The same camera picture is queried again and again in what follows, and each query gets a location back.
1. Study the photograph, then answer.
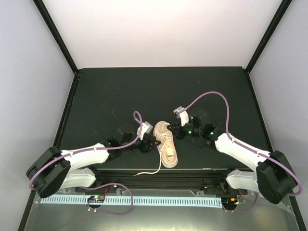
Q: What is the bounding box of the beige sneaker shoe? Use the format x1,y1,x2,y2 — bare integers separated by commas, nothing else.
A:
153,121,178,168

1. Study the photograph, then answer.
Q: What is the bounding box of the white shoelace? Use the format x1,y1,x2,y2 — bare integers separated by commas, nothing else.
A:
133,122,173,177

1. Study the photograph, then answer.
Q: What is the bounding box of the right black frame post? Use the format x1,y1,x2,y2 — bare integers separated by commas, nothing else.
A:
245,0,292,74

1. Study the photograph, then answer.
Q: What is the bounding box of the left small circuit board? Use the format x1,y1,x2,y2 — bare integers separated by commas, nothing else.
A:
87,195,105,203

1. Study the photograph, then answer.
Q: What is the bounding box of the black frame post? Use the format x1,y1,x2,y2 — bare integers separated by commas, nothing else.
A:
33,0,78,74
245,0,292,74

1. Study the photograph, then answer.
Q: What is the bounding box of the small circuit board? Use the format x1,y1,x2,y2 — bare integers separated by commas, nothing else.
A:
227,197,246,205
87,195,105,203

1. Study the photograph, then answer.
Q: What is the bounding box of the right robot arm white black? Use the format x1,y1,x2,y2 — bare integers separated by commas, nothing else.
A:
167,106,298,204

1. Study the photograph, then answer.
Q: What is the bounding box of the white slotted cable duct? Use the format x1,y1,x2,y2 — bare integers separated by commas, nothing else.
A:
40,194,222,208

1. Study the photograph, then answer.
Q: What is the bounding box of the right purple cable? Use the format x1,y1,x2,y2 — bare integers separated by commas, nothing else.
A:
182,91,303,214

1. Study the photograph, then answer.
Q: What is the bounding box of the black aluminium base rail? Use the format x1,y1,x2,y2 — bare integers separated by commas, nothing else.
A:
97,169,227,190

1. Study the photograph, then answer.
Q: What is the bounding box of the right small circuit board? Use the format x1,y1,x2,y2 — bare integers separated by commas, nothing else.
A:
227,197,246,205

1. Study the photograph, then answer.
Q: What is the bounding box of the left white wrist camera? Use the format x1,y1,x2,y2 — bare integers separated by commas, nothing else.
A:
137,121,153,140

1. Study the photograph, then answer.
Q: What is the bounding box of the left black frame post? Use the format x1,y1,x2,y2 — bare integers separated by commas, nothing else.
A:
33,0,78,74

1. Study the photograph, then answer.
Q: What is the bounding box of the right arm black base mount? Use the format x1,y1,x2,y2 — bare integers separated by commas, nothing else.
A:
201,184,248,195

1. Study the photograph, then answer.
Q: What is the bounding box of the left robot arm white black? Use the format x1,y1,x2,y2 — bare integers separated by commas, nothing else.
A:
26,122,161,198

